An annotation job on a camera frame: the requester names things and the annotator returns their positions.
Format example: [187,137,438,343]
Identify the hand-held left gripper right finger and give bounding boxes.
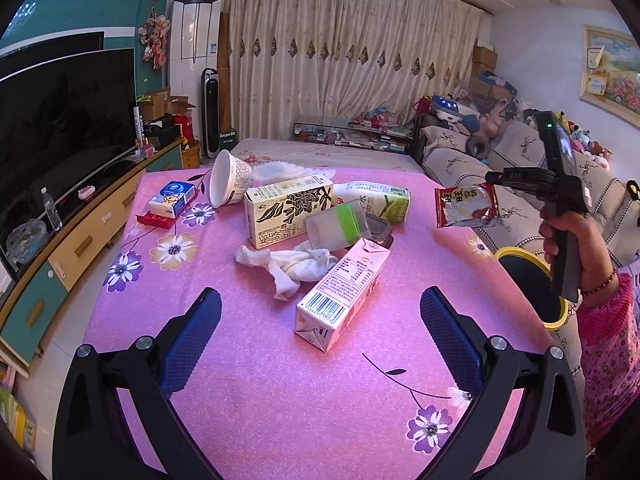
[419,286,587,480]

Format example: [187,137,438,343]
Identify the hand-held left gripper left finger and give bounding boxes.
[51,287,223,480]

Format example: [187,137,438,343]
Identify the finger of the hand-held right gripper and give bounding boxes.
[497,182,557,197]
[484,167,557,184]

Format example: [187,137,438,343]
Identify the yellow-rimmed black bin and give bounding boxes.
[494,246,572,332]

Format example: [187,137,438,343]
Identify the red snack packet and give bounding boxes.
[434,183,501,229]

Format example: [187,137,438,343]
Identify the pink milk carton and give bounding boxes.
[294,237,392,353]

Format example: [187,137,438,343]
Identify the green and white drink bottle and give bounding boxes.
[330,181,412,224]

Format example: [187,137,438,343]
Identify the person's right forearm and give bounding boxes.
[575,270,640,453]

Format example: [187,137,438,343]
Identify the person's right hand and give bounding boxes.
[539,207,618,307]

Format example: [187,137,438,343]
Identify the sofa with deer-print cover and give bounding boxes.
[410,109,640,272]

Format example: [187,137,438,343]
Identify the pile of plush toys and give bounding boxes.
[432,91,615,162]

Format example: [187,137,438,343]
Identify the pink floral table mat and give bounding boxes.
[82,167,587,480]

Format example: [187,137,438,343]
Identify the stacked brown cardboard boxes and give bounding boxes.
[470,45,499,102]

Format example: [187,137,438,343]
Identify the flat red box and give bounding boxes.
[136,210,177,229]

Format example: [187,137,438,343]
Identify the crumpled white tissue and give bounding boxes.
[234,240,340,302]

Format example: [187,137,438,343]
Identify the framed flower painting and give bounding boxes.
[579,24,640,114]

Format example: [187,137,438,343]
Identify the blue tissue pack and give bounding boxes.
[148,180,197,219]

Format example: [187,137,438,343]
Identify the teal and yellow TV cabinet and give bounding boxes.
[0,137,187,377]

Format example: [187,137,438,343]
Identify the cream leaf-print tea carton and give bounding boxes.
[243,175,335,251]

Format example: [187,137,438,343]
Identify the clear plastic cup green band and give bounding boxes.
[305,198,372,253]

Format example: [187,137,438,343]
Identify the white paper bowl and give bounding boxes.
[208,149,254,208]

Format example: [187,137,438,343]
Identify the floral mattress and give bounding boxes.
[227,137,426,174]

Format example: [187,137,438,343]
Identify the glass display case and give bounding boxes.
[292,114,417,154]

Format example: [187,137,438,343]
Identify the clear water bottle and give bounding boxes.
[40,187,63,232]

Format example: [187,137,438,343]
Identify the stack of books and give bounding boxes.
[0,359,39,452]

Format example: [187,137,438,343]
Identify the white bubble wrap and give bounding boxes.
[250,159,334,187]

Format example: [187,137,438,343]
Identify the beige patterned curtain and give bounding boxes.
[220,0,489,142]

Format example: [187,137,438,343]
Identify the black box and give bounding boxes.
[145,115,183,149]

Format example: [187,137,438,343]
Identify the red gift box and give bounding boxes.
[172,113,196,146]

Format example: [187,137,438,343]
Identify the black tower fan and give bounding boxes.
[201,67,222,159]

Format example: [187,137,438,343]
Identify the open cardboard boxes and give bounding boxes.
[145,87,197,117]

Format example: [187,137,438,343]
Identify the black flat-screen television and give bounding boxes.
[0,47,139,271]

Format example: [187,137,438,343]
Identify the wooden plank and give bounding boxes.
[216,12,231,131]

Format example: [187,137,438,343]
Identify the white standing air conditioner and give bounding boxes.
[167,0,224,158]

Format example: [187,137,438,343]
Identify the hanging flower decoration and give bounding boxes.
[137,7,174,69]

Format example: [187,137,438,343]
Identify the beaded bracelet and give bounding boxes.
[579,267,617,297]

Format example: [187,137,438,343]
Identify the dark wall panel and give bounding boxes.
[0,31,105,59]

